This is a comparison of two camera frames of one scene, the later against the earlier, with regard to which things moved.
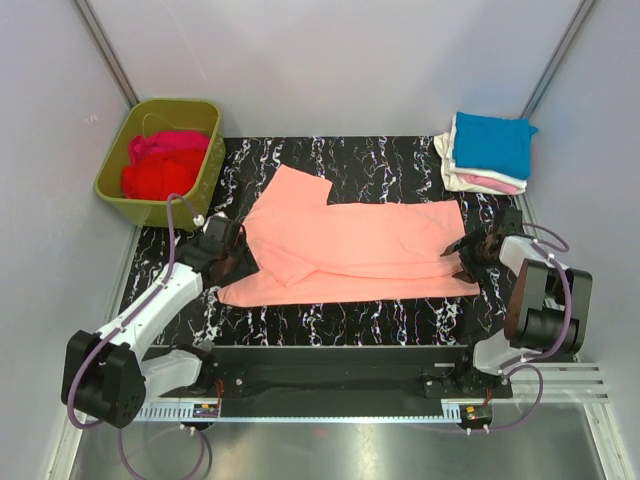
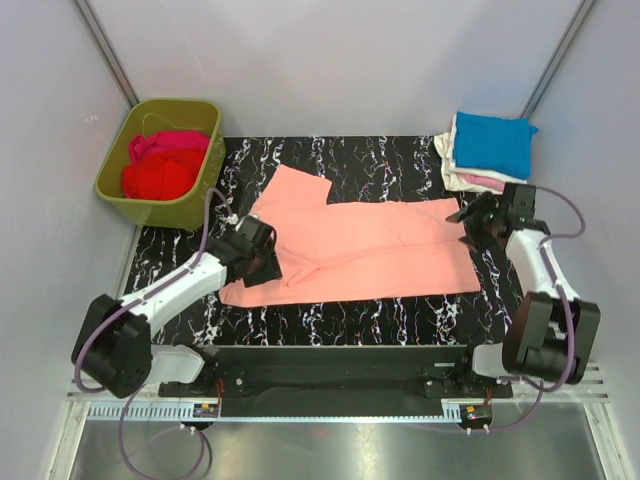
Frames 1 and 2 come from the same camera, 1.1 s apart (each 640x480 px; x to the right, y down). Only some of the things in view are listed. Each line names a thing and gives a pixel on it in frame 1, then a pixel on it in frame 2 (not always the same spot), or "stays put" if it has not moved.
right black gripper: (463, 247) -> (482, 204)
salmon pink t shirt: (314, 253) stays put
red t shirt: (163, 174) stays put
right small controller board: (475, 415) stays put
